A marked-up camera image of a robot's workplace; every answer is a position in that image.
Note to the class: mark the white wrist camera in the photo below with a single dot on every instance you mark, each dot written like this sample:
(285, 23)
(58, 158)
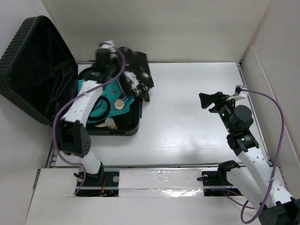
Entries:
(240, 93)
(107, 45)

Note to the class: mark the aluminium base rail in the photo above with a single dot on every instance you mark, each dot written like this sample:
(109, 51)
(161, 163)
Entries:
(163, 178)

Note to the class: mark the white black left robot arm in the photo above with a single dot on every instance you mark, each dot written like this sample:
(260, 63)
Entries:
(70, 136)

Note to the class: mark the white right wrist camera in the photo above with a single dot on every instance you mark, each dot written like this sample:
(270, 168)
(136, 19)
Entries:
(240, 93)

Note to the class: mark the turquoise shorts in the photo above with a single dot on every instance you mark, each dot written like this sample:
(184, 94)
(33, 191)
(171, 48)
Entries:
(114, 91)

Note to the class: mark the black white tie-dye shirt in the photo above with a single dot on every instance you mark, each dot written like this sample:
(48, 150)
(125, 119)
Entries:
(136, 80)

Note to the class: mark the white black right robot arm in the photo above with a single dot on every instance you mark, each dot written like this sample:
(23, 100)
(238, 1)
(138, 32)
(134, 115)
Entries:
(274, 205)

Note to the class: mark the black hard-shell suitcase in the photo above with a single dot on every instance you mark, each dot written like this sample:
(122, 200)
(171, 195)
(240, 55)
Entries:
(39, 74)

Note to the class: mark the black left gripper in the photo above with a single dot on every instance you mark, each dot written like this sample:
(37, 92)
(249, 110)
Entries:
(114, 58)

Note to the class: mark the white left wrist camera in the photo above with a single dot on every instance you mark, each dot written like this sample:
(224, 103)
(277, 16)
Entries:
(107, 45)

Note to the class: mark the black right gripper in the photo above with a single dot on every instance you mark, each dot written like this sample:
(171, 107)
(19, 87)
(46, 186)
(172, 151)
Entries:
(219, 98)

